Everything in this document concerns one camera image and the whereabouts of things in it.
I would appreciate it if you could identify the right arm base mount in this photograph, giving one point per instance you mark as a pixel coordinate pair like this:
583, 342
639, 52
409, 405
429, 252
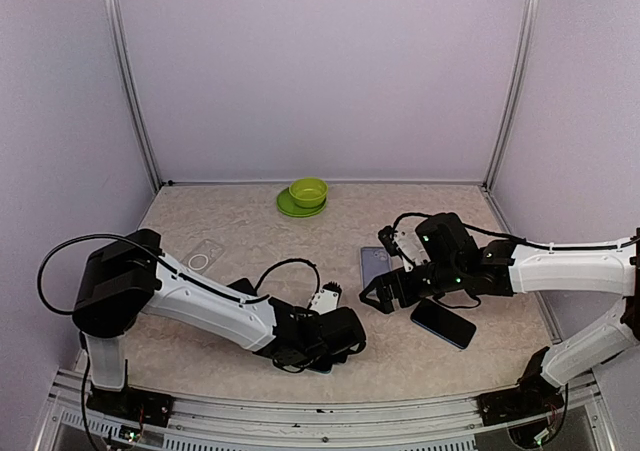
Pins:
530, 397

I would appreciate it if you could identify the left clear phone case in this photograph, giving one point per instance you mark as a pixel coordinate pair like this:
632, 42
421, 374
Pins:
203, 255

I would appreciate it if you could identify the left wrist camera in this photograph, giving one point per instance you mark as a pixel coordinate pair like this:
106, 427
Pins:
326, 299

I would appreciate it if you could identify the green bowl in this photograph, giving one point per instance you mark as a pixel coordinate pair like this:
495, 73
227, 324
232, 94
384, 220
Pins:
309, 192

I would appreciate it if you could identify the left aluminium frame post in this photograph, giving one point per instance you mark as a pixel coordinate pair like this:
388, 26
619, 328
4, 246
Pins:
118, 36

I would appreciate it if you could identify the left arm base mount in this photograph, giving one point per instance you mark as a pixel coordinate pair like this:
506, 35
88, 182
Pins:
132, 404

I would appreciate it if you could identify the aluminium frame post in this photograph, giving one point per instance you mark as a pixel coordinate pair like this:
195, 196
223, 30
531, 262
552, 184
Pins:
514, 90
118, 36

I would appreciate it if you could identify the right aluminium frame post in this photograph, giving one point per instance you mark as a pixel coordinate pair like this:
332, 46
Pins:
514, 90

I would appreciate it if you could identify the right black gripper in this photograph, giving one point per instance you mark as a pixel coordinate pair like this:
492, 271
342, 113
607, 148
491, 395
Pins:
384, 282

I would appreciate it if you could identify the black phone blue edge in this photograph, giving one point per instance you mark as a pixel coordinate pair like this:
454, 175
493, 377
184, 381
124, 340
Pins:
444, 323

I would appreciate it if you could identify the black phone light edge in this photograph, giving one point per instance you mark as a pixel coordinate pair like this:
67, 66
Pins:
321, 366

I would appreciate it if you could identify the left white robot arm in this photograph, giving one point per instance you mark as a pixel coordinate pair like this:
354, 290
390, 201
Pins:
134, 276

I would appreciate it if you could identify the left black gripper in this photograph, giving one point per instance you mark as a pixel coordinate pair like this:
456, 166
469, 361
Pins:
334, 360

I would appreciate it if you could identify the green saucer plate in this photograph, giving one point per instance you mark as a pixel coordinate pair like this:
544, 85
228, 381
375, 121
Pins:
287, 206

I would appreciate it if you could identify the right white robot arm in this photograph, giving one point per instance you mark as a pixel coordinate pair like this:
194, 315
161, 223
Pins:
509, 265

